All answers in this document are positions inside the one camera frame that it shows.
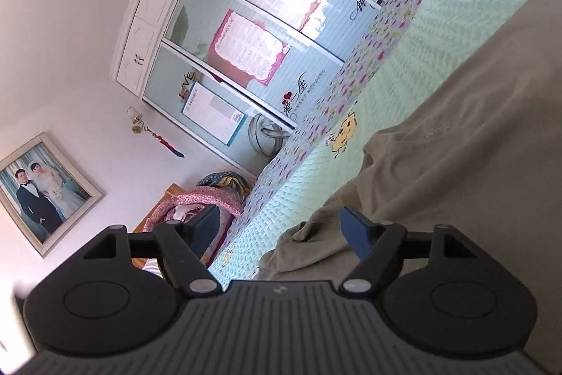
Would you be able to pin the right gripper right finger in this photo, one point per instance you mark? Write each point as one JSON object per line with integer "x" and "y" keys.
{"x": 378, "y": 249}

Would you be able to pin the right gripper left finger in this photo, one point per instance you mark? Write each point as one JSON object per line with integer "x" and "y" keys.
{"x": 200, "y": 288}

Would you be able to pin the grey t-shirt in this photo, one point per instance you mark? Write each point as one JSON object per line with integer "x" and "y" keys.
{"x": 482, "y": 154}

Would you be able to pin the pink fuzzy blanket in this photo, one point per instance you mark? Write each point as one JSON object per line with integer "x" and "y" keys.
{"x": 198, "y": 196}

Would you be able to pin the colourful patterned pillow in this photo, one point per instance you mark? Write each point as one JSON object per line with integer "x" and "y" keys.
{"x": 230, "y": 179}

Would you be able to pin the white standing fan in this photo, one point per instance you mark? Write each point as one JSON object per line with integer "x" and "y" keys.
{"x": 266, "y": 137}

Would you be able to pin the framed wedding photo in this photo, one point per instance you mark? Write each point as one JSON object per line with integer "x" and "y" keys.
{"x": 44, "y": 193}

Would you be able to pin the floral bed sheet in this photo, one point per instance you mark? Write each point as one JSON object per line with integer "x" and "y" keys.
{"x": 384, "y": 32}

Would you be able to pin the white sliding door wardrobe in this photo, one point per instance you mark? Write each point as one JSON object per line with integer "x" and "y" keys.
{"x": 210, "y": 66}

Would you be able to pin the mint quilted bee bedspread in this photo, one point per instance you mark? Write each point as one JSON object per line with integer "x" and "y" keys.
{"x": 442, "y": 35}

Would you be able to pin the hanging wall ornament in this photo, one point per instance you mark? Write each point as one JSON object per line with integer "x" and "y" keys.
{"x": 138, "y": 125}

